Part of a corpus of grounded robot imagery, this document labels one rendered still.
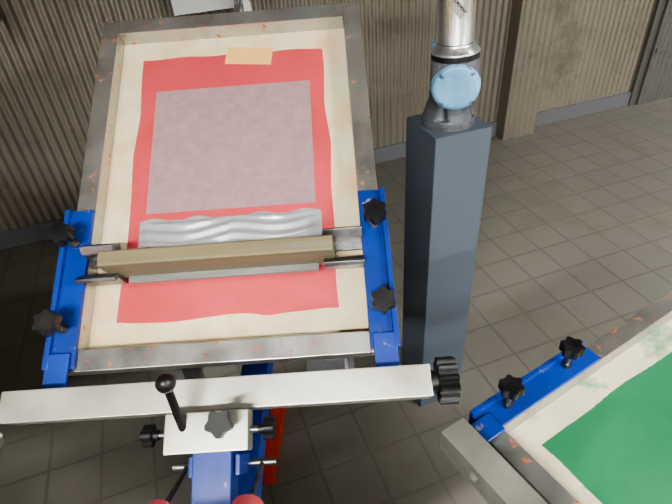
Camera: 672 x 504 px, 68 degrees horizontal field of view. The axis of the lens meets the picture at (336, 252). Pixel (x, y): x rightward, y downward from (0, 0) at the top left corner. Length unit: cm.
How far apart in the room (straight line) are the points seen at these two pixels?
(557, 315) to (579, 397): 161
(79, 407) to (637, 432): 96
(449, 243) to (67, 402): 116
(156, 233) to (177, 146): 20
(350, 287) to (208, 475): 39
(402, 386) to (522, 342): 174
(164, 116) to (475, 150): 85
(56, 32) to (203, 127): 225
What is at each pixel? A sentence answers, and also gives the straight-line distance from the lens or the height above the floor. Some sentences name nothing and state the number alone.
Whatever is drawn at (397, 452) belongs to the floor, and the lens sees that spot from 209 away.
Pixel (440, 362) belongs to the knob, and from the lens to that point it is 83.
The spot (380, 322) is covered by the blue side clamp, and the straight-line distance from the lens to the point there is 86.
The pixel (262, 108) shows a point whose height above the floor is 140.
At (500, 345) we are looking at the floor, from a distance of 248.
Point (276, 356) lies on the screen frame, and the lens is 87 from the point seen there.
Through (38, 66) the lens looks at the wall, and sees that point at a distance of 338.
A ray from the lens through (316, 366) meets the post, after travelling 234.
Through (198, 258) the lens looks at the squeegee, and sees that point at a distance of 88.
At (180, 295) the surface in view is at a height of 118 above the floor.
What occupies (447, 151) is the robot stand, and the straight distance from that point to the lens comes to 146.
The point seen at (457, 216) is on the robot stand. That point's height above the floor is 92.
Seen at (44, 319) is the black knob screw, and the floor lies 124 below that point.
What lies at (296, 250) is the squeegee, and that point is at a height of 129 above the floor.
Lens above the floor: 179
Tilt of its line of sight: 37 degrees down
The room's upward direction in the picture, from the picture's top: 5 degrees counter-clockwise
